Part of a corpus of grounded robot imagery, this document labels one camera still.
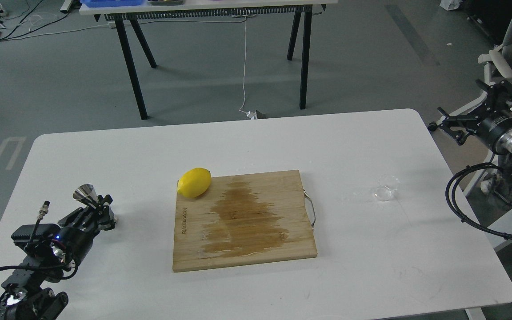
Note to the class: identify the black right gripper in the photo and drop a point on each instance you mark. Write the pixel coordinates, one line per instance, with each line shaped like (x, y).
(494, 131)

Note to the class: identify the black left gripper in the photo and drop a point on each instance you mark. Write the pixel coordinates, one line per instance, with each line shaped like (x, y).
(78, 228)

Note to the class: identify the steel double jigger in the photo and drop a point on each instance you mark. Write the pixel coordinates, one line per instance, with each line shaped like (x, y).
(87, 195)

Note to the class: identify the small clear glass cup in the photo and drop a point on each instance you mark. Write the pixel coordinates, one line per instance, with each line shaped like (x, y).
(387, 187)

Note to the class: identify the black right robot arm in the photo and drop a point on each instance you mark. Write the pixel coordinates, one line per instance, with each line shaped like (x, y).
(498, 185)

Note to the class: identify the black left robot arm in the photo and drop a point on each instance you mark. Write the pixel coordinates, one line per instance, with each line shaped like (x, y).
(54, 252)

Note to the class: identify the yellow lemon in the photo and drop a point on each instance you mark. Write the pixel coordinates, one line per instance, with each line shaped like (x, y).
(194, 183)

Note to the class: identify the bamboo cutting board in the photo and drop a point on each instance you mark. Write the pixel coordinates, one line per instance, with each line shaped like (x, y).
(242, 220)

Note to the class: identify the blue plastic tray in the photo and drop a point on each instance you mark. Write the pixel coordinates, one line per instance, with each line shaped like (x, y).
(110, 3)

